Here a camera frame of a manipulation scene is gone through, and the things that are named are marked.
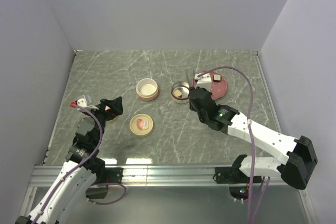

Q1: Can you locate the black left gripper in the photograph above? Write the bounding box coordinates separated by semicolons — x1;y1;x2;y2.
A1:
83;96;122;144

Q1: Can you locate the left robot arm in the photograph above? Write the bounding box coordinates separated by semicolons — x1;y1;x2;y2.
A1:
16;95;123;223

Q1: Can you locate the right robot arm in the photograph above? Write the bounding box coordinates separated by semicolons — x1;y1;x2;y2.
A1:
188;88;318;190

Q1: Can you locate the pink octagonal plate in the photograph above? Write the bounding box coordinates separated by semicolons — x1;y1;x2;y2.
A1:
193;71;227;101

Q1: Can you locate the steel bowl red band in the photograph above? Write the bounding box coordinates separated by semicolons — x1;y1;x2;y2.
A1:
170;81;190;104

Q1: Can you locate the cream lid with label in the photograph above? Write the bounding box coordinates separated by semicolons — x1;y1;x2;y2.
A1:
129;114;154;137

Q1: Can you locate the pink bowl white inside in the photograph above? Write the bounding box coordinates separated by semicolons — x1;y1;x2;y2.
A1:
136;78;159;101

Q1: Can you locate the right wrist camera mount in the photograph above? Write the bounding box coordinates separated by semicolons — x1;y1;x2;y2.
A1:
194;73;212;91

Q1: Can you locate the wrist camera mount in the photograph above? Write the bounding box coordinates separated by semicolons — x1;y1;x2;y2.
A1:
194;73;212;91
70;95;98;110

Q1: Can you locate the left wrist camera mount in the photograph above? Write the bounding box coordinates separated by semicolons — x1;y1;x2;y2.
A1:
70;95;98;110

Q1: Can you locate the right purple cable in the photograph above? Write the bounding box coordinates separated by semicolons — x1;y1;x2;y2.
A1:
196;66;271;224

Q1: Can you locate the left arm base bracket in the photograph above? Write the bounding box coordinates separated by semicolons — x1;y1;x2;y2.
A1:
86;167;123;200

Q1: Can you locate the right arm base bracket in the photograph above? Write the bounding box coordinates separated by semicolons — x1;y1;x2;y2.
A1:
213;155;250;184

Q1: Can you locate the aluminium front rail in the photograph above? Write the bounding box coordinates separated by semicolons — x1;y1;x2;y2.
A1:
28;163;307;188

